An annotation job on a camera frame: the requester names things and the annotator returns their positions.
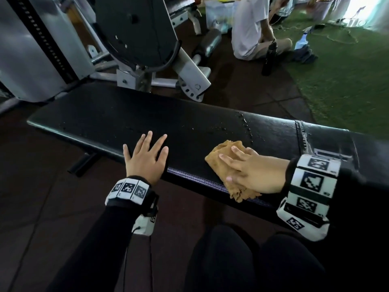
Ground person's right hand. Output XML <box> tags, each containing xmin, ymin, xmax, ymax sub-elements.
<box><xmin>218</xmin><ymin>146</ymin><xmax>291</xmax><ymax>194</ymax></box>

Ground person's left hand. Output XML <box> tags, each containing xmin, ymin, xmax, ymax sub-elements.
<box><xmin>123</xmin><ymin>130</ymin><xmax>169</xmax><ymax>186</ymax></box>

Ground brown cleaning cloth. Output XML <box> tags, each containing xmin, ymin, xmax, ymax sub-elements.
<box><xmin>205</xmin><ymin>140</ymin><xmax>262</xmax><ymax>204</ymax></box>

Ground black bench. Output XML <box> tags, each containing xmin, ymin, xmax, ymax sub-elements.
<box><xmin>26</xmin><ymin>83</ymin><xmax>389</xmax><ymax>229</ymax></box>

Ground person's left forearm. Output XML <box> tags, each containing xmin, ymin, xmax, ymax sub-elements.
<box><xmin>45</xmin><ymin>205</ymin><xmax>144</xmax><ymax>292</ymax></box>

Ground person's right forearm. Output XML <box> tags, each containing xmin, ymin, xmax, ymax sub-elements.
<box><xmin>322</xmin><ymin>167</ymin><xmax>389</xmax><ymax>292</ymax></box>

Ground white machine frame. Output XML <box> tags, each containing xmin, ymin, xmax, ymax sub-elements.
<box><xmin>0</xmin><ymin>0</ymin><xmax>223</xmax><ymax>103</ymax></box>

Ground left marker wristband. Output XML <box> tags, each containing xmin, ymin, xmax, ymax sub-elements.
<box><xmin>105</xmin><ymin>176</ymin><xmax>160</xmax><ymax>217</ymax></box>

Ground marker wristband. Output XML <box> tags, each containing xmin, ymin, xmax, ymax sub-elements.
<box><xmin>287</xmin><ymin>154</ymin><xmax>342</xmax><ymax>217</ymax></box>
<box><xmin>105</xmin><ymin>176</ymin><xmax>160</xmax><ymax>217</ymax></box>

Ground right marker wristband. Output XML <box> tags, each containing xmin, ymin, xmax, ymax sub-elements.
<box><xmin>287</xmin><ymin>154</ymin><xmax>342</xmax><ymax>217</ymax></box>

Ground black water bottle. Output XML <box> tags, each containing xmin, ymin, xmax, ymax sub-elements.
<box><xmin>261</xmin><ymin>39</ymin><xmax>278</xmax><ymax>77</ymax></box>

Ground green turf mat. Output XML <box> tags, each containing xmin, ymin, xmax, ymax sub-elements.
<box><xmin>267</xmin><ymin>9</ymin><xmax>389</xmax><ymax>140</ymax></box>

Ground dark crumpled cloth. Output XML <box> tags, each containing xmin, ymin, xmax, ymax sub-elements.
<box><xmin>284</xmin><ymin>45</ymin><xmax>319</xmax><ymax>65</ymax></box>

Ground black foam roller pad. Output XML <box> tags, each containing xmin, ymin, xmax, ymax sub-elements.
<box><xmin>194</xmin><ymin>28</ymin><xmax>223</xmax><ymax>59</ymax></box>

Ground clear blue spray bottle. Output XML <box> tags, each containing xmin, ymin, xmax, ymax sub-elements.
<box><xmin>294</xmin><ymin>26</ymin><xmax>314</xmax><ymax>51</ymax></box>

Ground translucent plastic storage box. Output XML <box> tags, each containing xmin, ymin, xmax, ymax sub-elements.
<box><xmin>205</xmin><ymin>0</ymin><xmax>241</xmax><ymax>34</ymax></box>

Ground white teal backpack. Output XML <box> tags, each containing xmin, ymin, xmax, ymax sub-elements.
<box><xmin>269</xmin><ymin>0</ymin><xmax>297</xmax><ymax>26</ymax></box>

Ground white power strip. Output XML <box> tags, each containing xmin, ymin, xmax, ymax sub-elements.
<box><xmin>334</xmin><ymin>18</ymin><xmax>361</xmax><ymax>28</ymax></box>

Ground grey plastic bucket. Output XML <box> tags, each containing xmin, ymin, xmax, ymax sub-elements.
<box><xmin>311</xmin><ymin>0</ymin><xmax>334</xmax><ymax>22</ymax></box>

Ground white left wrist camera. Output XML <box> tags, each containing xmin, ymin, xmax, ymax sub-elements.
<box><xmin>132</xmin><ymin>214</ymin><xmax>157</xmax><ymax>237</ymax></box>

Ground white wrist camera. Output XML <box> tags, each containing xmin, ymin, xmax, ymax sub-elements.
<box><xmin>132</xmin><ymin>214</ymin><xmax>157</xmax><ymax>237</ymax></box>
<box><xmin>276</xmin><ymin>197</ymin><xmax>331</xmax><ymax>243</ymax></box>

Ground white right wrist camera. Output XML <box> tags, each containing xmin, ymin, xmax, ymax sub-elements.
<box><xmin>276</xmin><ymin>197</ymin><xmax>331</xmax><ymax>243</ymax></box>

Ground thin black camera cable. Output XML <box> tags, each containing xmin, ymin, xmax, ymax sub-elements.
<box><xmin>122</xmin><ymin>226</ymin><xmax>142</xmax><ymax>292</ymax></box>

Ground beige cable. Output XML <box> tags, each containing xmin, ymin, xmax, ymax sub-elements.
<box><xmin>310</xmin><ymin>26</ymin><xmax>359</xmax><ymax>45</ymax></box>

